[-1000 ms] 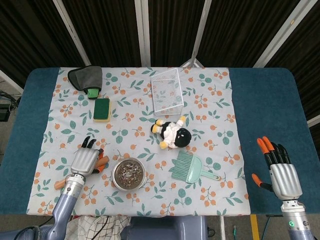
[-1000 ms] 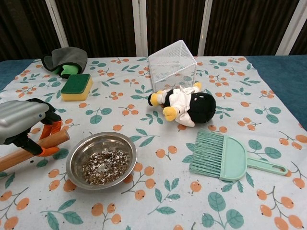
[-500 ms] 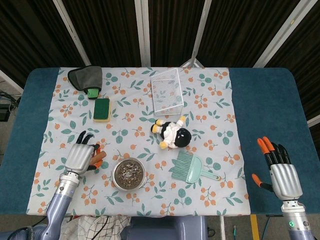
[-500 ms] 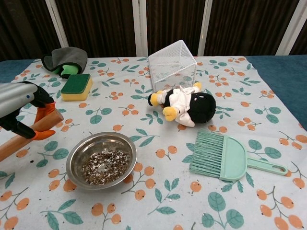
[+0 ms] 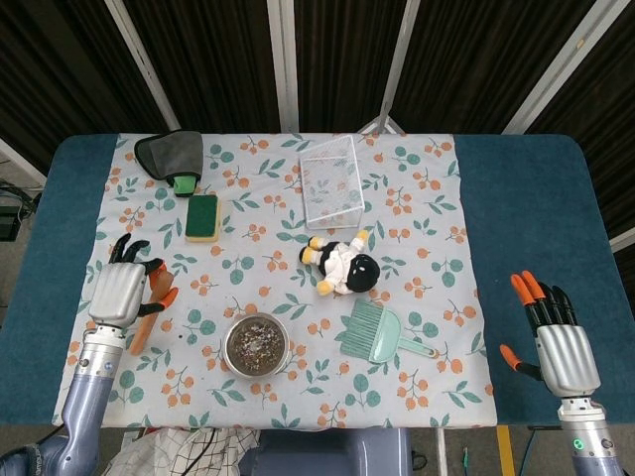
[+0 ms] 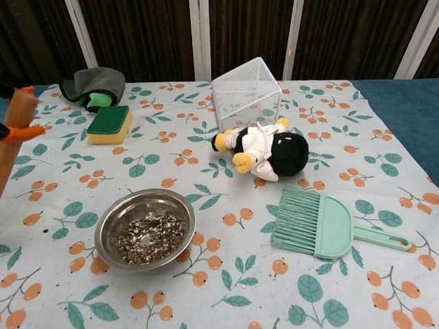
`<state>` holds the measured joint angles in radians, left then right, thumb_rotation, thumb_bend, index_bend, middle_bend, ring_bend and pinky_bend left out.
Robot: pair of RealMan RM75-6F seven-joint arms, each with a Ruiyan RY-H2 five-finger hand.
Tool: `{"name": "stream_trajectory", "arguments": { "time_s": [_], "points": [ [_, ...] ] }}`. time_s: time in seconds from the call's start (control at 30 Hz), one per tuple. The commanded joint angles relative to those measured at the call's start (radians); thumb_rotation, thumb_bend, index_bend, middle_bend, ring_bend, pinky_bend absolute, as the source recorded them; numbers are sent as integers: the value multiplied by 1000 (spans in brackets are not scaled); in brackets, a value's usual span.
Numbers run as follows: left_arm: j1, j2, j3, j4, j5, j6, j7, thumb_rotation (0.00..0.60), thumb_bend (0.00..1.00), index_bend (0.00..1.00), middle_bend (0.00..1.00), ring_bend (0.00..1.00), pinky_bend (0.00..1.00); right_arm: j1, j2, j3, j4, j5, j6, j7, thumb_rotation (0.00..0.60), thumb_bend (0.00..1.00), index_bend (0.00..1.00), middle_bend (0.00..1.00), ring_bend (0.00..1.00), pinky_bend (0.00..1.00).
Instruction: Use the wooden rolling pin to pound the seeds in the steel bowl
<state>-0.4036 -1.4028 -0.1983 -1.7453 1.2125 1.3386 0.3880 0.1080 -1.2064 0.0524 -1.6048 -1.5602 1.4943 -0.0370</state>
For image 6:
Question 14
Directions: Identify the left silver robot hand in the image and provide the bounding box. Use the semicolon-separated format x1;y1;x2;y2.
0;81;45;143

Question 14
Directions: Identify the wooden rolling pin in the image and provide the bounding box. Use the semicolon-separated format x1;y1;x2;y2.
0;89;38;198

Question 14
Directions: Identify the stainless steel bowl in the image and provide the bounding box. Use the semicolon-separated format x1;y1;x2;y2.
94;188;197;272

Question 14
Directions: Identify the bright green cloth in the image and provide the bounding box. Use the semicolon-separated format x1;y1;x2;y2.
75;89;112;111

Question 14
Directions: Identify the green yellow sponge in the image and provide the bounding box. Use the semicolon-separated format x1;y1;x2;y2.
86;105;134;145

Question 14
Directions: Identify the grey cloth black edge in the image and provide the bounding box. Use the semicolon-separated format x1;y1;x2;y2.
59;67;126;112

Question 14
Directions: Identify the floral leaf print tablecloth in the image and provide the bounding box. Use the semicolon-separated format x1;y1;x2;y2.
0;80;439;329

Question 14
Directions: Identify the black white plush doll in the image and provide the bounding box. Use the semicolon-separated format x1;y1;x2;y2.
211;116;309;182

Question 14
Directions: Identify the mint green plastic brush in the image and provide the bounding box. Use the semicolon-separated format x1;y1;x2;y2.
270;186;412;260

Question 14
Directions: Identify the white partition frame post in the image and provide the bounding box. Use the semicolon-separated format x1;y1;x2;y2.
283;0;305;82
64;0;96;68
395;0;438;80
189;0;211;82

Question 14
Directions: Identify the white wire mesh basket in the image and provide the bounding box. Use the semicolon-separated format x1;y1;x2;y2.
211;57;283;131

